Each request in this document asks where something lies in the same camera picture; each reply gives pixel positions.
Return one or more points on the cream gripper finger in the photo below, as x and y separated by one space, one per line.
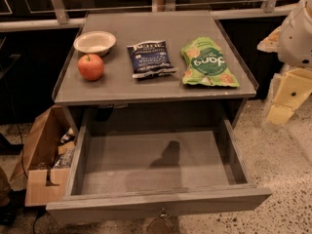
294 89

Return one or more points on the red apple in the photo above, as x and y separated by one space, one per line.
91 66

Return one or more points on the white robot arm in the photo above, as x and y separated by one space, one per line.
292 41

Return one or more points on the open grey top drawer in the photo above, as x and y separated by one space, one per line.
125 170

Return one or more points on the green snack bag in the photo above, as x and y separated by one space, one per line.
206 64

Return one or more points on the grey cabinet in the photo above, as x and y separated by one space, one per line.
159 99

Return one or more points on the dark blue chip bag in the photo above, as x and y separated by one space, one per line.
150 59

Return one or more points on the white paper bowl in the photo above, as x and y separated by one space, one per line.
95 42

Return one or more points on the snack packets in box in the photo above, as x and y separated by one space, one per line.
66 149

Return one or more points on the metal window railing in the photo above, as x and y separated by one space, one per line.
17 15

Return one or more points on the drawer handle tag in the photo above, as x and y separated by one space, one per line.
161 224

